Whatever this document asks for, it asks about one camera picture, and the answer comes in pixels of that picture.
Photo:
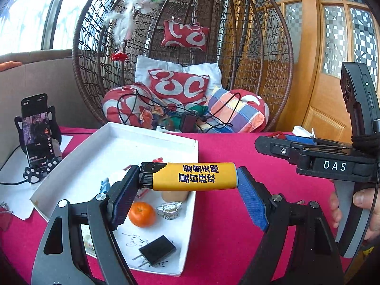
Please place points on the green cloth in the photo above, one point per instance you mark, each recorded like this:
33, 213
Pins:
199, 108

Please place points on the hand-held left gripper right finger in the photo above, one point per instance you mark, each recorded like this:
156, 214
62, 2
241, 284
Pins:
252, 199

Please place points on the white paper sheet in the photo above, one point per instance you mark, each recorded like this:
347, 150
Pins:
14, 199

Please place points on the silver trinket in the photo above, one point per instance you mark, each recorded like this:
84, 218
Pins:
169, 210

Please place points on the person's right hand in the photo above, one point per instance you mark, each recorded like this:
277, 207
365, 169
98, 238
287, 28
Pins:
368, 210

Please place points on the wooden door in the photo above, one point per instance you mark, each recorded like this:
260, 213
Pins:
320, 109

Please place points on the wicker hanging chair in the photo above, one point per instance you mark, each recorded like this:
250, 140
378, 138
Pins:
252, 65

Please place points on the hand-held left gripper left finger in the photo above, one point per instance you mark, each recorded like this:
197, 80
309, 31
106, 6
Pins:
124, 193

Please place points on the beige round block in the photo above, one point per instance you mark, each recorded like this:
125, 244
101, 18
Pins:
175, 196

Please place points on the black plug charger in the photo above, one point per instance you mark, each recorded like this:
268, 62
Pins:
157, 249

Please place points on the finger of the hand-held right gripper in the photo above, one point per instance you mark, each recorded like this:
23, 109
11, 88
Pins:
276, 148
299, 139

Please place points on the crumpled red white cushion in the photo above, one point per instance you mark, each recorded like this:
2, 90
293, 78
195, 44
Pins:
118, 107

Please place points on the yellow lighter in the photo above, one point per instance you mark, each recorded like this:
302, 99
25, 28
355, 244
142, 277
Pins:
190, 176

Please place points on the window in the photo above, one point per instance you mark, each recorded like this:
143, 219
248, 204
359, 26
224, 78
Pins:
23, 12

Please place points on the red flower ornament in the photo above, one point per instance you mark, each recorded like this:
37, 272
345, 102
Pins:
120, 56

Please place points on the plaid cushion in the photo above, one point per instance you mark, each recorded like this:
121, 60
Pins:
231, 109

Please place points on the round red white cushion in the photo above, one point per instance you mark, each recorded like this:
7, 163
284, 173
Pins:
258, 101

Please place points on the dark red flat box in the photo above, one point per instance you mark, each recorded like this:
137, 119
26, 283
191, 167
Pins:
277, 135

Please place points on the red tablecloth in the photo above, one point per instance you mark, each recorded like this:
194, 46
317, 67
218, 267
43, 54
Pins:
219, 243

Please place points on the mandarin orange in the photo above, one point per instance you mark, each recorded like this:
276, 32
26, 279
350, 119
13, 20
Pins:
142, 215

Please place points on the black smartphone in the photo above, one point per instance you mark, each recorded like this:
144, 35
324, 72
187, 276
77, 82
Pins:
37, 124

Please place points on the small red white headrest pillow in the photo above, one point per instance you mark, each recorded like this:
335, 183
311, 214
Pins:
184, 34

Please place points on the small blue object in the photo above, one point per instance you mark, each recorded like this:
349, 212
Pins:
104, 185

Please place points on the black cat phone holder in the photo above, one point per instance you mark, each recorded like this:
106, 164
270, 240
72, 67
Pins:
32, 175

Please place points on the white box tray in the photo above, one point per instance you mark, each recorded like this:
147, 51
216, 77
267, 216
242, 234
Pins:
118, 148

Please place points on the white feather dreamcatcher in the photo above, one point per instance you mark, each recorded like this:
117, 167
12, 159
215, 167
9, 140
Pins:
145, 1

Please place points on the flat red white cushion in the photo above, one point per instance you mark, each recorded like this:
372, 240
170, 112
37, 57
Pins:
178, 86

